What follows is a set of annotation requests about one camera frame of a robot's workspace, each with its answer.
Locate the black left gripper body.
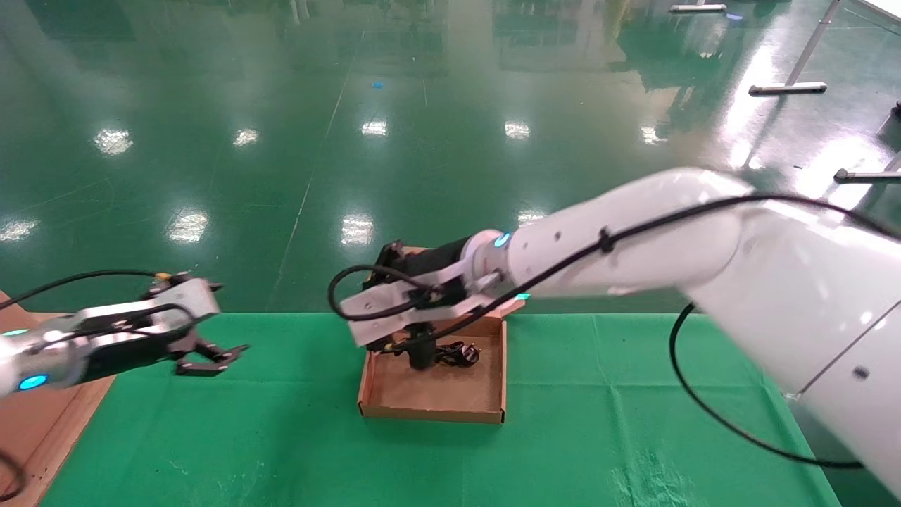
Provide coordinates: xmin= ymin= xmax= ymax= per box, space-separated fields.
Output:
xmin=83 ymin=330 xmax=206 ymax=385

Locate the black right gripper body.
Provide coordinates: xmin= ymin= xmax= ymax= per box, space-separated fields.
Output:
xmin=361 ymin=237 xmax=475 ymax=353

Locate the black power cord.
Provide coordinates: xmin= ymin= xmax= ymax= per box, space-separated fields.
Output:
xmin=434 ymin=341 xmax=481 ymax=369

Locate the open brown cardboard box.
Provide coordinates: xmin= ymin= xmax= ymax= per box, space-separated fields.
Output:
xmin=358 ymin=243 xmax=526 ymax=424

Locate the brown wooden board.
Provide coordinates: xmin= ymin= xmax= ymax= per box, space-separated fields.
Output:
xmin=25 ymin=377 xmax=118 ymax=507

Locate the green table cloth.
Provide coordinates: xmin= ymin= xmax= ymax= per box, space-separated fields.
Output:
xmin=39 ymin=313 xmax=842 ymax=507

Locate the white table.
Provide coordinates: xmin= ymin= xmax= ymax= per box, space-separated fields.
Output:
xmin=848 ymin=0 xmax=901 ymax=27

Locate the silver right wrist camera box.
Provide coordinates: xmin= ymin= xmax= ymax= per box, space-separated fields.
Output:
xmin=339 ymin=266 xmax=527 ymax=348

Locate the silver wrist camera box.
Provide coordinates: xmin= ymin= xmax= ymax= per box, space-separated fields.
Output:
xmin=76 ymin=276 xmax=223 ymax=340
xmin=339 ymin=266 xmax=527 ymax=348

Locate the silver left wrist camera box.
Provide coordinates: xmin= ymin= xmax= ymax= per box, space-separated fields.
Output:
xmin=76 ymin=276 xmax=223 ymax=340

